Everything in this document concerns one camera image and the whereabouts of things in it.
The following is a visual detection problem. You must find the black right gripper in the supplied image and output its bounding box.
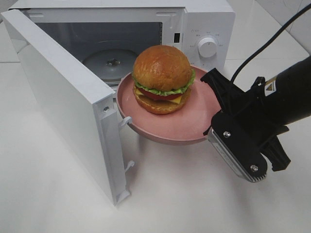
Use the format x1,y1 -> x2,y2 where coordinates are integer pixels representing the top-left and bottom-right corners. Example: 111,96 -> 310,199
200,68 -> 291,171

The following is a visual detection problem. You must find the pink round plate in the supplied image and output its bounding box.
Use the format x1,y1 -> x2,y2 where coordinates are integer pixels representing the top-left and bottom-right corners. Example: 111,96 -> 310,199
116,67 -> 221,145

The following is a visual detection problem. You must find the toy hamburger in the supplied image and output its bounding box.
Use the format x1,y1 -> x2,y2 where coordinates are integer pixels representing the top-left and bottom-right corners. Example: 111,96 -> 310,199
132,45 -> 195,115

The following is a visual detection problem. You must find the white microwave door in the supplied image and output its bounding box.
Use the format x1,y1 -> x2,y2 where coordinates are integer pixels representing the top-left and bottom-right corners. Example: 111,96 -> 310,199
1,10 -> 130,204

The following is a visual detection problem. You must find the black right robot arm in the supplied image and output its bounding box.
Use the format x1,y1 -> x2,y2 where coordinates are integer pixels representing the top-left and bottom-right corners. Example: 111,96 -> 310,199
201,58 -> 311,176

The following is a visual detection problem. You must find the upper white power knob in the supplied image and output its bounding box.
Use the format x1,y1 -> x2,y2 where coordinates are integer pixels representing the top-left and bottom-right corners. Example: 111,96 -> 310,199
198,36 -> 217,58

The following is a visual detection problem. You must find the white microwave oven body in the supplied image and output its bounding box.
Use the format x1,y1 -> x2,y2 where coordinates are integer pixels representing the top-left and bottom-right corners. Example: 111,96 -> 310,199
8,0 -> 235,69

